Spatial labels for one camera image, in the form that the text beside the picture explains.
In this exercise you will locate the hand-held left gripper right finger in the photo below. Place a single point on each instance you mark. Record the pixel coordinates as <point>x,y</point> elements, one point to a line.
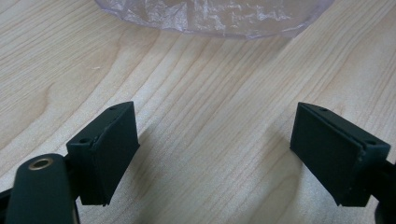
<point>336,158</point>

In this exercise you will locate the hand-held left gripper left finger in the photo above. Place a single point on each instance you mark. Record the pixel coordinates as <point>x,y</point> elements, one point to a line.
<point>102,155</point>

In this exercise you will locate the purple plastic bag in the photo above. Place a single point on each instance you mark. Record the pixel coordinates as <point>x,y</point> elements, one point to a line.
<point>218,17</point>

